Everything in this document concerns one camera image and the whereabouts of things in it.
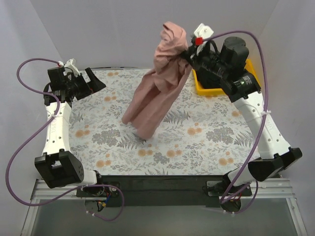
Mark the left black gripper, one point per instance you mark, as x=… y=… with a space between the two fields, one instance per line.
x=82 y=87

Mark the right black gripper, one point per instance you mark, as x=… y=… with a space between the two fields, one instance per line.
x=193 y=57

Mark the pink t shirt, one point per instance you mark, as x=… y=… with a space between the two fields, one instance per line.
x=161 y=86

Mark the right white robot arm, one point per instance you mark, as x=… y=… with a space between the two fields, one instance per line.
x=276 y=154

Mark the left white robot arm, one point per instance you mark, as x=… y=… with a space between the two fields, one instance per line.
x=57 y=165

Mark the yellow plastic bin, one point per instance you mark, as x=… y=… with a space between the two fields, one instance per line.
x=234 y=82

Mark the floral table mat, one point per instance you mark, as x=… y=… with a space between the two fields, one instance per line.
x=200 y=135

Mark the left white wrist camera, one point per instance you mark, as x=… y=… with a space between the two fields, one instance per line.
x=70 y=64

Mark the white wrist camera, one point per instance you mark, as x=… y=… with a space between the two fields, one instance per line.
x=70 y=64
x=201 y=32

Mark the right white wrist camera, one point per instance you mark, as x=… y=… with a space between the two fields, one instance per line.
x=201 y=32

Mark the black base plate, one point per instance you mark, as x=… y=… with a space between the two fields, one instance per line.
x=167 y=190

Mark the aluminium frame rail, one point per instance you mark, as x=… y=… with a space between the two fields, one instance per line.
x=167 y=206

